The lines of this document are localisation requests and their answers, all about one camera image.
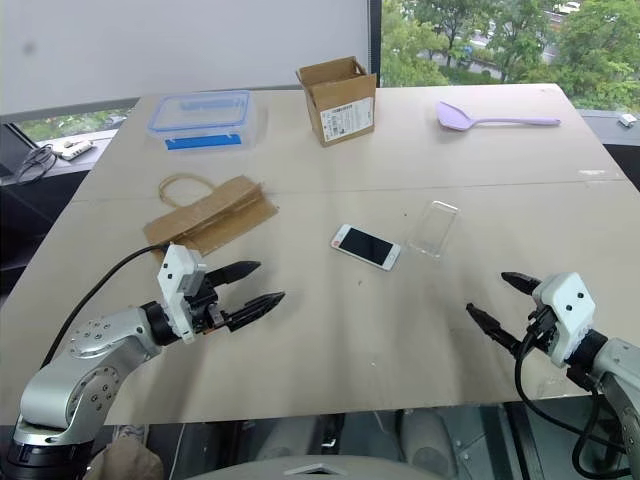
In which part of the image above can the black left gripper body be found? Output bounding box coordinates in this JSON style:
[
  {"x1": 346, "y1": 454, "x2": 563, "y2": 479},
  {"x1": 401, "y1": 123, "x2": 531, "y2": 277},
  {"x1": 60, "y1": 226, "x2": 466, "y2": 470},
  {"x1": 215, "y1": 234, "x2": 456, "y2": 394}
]
[{"x1": 187, "y1": 270, "x2": 232, "y2": 335}]

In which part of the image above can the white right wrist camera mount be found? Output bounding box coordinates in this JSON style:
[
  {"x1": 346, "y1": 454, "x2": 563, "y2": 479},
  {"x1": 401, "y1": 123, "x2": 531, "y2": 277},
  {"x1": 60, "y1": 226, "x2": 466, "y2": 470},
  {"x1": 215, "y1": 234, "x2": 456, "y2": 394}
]
[{"x1": 531, "y1": 272, "x2": 597, "y2": 369}]

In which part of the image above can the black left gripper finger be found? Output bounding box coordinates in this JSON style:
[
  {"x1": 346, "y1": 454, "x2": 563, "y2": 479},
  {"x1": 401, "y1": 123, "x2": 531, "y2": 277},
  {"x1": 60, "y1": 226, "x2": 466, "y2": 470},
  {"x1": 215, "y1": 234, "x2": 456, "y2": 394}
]
[
  {"x1": 219, "y1": 291, "x2": 287, "y2": 332},
  {"x1": 208, "y1": 260, "x2": 263, "y2": 290}
]

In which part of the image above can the clear blue-rimmed plastic container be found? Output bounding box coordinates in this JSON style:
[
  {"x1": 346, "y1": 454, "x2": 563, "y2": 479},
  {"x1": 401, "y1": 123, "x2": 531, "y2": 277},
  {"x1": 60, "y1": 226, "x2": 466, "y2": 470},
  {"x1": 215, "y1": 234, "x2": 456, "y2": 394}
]
[{"x1": 145, "y1": 89, "x2": 257, "y2": 153}]

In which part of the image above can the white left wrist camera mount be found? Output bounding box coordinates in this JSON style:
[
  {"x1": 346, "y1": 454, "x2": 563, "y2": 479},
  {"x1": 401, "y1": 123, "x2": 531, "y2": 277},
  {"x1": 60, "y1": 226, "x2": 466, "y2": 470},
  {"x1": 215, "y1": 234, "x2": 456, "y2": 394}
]
[{"x1": 157, "y1": 242, "x2": 207, "y2": 345}]

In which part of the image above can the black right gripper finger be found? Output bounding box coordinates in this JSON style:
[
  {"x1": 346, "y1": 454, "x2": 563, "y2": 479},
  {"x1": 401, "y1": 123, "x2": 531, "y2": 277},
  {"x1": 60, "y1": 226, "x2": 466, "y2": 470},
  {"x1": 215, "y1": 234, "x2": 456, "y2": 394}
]
[
  {"x1": 500, "y1": 271, "x2": 544, "y2": 296},
  {"x1": 465, "y1": 302, "x2": 529, "y2": 357}
]

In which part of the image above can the purple plastic spatula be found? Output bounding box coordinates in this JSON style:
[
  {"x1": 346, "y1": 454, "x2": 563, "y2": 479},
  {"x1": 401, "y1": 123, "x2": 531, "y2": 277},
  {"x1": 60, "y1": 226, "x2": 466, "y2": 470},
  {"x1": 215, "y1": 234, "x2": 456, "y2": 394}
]
[{"x1": 435, "y1": 100, "x2": 562, "y2": 133}]

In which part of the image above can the brown paper bag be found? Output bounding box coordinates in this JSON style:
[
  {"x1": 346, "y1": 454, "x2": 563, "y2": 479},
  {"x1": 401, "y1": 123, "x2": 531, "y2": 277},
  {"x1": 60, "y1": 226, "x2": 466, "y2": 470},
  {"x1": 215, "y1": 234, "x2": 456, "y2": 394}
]
[{"x1": 143, "y1": 173, "x2": 280, "y2": 258}]

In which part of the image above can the grey coiled cable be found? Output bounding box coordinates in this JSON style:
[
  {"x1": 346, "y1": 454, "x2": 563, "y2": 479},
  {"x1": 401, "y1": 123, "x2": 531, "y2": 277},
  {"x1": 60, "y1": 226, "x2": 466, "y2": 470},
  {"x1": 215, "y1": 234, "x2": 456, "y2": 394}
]
[{"x1": 14, "y1": 143, "x2": 57, "y2": 186}]

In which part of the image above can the white smartphone black screen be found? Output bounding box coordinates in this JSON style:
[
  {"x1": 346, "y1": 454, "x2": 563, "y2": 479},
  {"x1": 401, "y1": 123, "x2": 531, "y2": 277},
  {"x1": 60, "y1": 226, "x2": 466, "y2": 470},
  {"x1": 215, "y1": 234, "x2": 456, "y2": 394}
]
[{"x1": 329, "y1": 223, "x2": 402, "y2": 272}]

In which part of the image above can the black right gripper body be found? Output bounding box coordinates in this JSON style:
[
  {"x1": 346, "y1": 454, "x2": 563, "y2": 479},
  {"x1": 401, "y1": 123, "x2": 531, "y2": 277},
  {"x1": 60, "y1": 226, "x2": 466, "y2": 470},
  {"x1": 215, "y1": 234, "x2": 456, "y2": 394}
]
[{"x1": 522, "y1": 304, "x2": 561, "y2": 357}]

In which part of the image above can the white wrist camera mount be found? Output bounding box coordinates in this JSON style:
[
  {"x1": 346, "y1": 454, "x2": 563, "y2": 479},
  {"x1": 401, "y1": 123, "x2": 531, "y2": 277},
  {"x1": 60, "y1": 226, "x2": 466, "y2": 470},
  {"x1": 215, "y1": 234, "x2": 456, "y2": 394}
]
[
  {"x1": 531, "y1": 272, "x2": 597, "y2": 369},
  {"x1": 157, "y1": 242, "x2": 207, "y2": 345}
]

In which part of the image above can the white power strip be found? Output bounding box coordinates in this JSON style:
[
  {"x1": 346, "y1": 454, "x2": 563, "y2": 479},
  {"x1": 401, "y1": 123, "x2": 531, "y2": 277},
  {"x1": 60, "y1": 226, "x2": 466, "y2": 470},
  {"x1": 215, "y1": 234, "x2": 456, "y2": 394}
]
[{"x1": 55, "y1": 140, "x2": 96, "y2": 161}]

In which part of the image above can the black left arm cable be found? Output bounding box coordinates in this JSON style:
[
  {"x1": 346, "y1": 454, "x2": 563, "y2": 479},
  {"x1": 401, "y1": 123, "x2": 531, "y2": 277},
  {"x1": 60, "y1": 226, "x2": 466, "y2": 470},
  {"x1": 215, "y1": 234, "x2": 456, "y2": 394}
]
[{"x1": 38, "y1": 242, "x2": 174, "y2": 371}]

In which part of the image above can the open cardboard box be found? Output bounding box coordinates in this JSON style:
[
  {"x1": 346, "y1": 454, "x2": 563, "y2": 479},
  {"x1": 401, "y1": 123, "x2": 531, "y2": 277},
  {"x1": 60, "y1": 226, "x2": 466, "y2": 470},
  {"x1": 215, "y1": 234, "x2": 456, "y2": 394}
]
[{"x1": 295, "y1": 55, "x2": 378, "y2": 148}]

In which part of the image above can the clear phone case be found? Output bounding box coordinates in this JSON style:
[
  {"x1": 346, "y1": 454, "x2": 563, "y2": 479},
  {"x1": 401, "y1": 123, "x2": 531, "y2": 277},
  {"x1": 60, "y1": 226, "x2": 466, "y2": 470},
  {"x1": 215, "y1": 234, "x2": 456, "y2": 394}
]
[{"x1": 405, "y1": 200, "x2": 461, "y2": 260}]

